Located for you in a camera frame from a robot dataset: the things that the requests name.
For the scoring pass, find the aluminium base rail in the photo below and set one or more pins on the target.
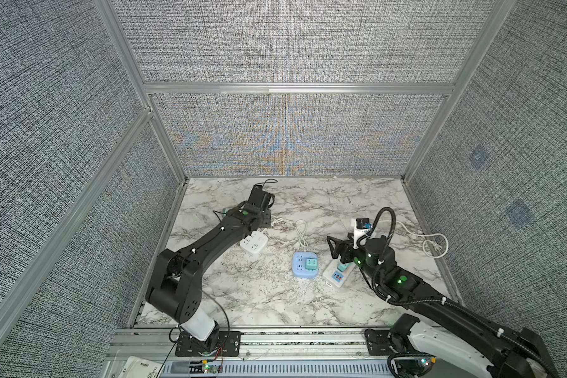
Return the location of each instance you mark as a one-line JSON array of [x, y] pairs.
[[259, 351]]

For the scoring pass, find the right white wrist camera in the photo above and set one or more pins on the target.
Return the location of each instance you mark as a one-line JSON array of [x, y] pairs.
[[361, 229]]

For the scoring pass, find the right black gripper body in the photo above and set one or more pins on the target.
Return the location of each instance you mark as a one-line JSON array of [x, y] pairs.
[[350, 253]]

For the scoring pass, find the blue square power strip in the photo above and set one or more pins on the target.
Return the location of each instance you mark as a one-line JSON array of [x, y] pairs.
[[298, 265]]

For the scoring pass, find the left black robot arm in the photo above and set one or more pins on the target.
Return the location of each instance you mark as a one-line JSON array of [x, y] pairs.
[[176, 283]]

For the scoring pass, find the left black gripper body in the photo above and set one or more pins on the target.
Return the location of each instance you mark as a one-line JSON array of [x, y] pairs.
[[264, 220]]

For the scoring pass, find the long white power strip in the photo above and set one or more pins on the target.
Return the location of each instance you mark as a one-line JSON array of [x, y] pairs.
[[335, 278]]

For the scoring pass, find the white label box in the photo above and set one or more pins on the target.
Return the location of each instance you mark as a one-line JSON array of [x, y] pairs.
[[140, 368]]

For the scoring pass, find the white square power strip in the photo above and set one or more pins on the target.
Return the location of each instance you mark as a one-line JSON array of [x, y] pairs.
[[255, 243]]

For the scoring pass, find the teal plug cube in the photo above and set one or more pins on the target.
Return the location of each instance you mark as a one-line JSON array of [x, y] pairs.
[[311, 264], [342, 267]]

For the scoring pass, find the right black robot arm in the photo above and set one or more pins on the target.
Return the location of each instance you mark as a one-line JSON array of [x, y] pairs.
[[435, 326]]

